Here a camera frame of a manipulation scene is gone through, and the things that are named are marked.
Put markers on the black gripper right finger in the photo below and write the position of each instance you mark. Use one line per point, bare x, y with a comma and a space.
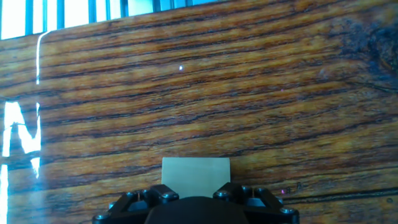
264, 205

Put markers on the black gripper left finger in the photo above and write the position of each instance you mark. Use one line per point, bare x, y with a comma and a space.
130, 205

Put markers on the tan wooden block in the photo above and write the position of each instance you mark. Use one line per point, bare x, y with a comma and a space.
196, 174

